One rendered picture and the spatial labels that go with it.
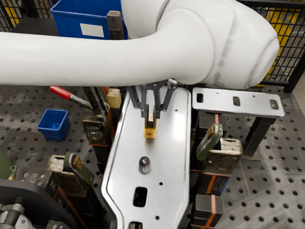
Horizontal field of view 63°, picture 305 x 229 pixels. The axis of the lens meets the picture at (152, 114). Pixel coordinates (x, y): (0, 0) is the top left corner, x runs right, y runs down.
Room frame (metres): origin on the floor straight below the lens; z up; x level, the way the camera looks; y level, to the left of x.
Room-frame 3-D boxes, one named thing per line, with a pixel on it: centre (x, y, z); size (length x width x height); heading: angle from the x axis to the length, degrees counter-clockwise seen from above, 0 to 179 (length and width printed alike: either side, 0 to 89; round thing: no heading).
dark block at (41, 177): (0.23, 0.25, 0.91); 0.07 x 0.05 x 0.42; 83
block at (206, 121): (0.49, -0.19, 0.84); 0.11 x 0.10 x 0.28; 83
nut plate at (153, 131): (0.44, 0.00, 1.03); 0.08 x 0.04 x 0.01; 173
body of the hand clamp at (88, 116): (0.46, 0.17, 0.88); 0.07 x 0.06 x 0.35; 83
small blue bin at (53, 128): (0.66, 0.42, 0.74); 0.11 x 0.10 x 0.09; 173
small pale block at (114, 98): (0.54, 0.12, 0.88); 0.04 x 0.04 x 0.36; 83
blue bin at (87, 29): (0.90, 0.20, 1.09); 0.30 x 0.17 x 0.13; 77
